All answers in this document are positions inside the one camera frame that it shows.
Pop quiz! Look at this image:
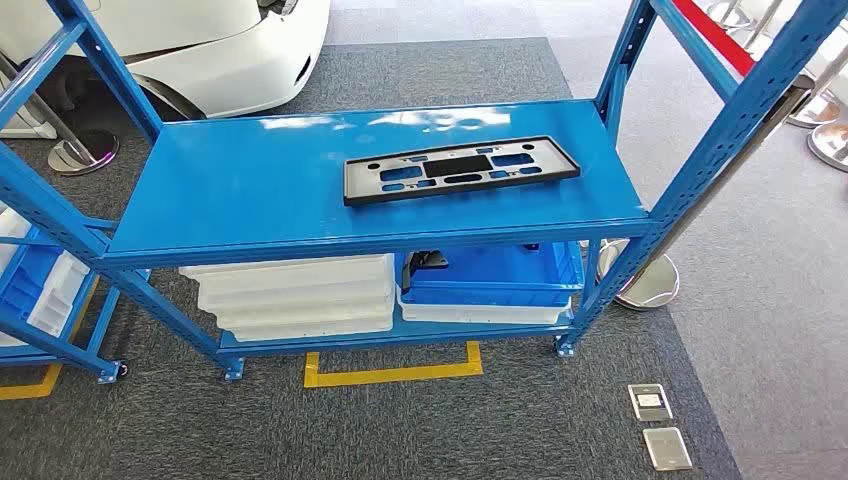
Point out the black plastic plate frame part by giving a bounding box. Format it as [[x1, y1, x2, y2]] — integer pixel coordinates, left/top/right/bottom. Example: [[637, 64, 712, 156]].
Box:
[[343, 135, 582, 207]]

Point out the black part in bin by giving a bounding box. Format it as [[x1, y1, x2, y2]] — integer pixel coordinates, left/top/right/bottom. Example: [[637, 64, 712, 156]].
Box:
[[400, 250, 450, 293]]

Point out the blue metal shelf rack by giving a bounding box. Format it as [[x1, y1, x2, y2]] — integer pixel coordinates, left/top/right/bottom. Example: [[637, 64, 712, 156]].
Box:
[[0, 0, 848, 384]]

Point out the small blue shelf rack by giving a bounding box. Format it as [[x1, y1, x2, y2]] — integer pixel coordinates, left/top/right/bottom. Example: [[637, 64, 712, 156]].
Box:
[[0, 208, 130, 386]]

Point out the blue plastic bin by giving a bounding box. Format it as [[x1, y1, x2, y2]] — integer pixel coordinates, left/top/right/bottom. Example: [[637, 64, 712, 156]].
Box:
[[395, 241, 586, 309]]

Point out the white tray under blue bin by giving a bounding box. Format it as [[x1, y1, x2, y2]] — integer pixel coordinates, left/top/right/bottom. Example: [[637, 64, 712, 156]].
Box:
[[396, 284, 572, 326]]

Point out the open metal floor socket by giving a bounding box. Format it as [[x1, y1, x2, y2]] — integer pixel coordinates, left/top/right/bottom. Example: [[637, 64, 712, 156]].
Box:
[[627, 383, 674, 423]]

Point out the white car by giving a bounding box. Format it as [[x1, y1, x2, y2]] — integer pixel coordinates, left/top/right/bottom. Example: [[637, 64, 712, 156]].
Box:
[[0, 0, 331, 140]]

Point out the closed metal floor socket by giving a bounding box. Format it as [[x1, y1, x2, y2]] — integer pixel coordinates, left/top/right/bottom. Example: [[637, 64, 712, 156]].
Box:
[[641, 427, 694, 473]]

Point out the red barrier belt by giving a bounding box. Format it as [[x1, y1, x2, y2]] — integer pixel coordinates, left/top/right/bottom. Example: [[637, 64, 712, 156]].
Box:
[[672, 0, 757, 77]]

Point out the white divided storage bin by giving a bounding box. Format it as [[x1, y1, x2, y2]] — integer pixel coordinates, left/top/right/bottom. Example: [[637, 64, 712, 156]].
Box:
[[0, 208, 31, 266], [26, 251, 91, 339]]

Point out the blue divided storage bin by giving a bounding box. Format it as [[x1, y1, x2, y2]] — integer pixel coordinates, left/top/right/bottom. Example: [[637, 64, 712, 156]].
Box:
[[0, 228, 64, 319]]

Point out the yellow floor tape marking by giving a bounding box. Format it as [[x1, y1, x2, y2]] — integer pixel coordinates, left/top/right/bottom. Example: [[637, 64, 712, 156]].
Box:
[[0, 274, 101, 402]]

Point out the chrome stanchion post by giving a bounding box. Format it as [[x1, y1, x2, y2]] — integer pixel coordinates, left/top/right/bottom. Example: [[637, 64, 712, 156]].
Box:
[[0, 52, 121, 177], [596, 74, 817, 311], [786, 62, 848, 130], [806, 121, 848, 174]]

